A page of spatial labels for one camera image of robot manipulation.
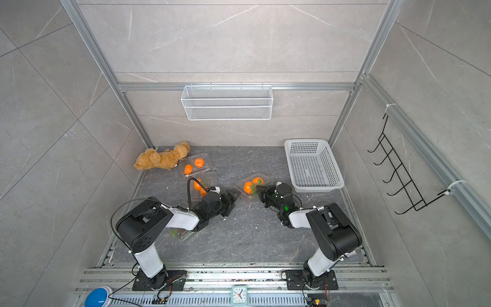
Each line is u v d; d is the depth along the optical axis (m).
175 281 0.71
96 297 0.69
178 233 0.80
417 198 0.57
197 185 0.95
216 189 0.90
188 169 1.04
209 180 1.04
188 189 0.77
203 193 0.92
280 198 0.70
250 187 0.93
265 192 0.80
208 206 0.72
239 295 0.69
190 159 1.08
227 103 1.01
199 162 1.07
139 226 0.48
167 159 1.04
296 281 0.73
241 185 0.93
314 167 1.10
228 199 0.82
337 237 0.46
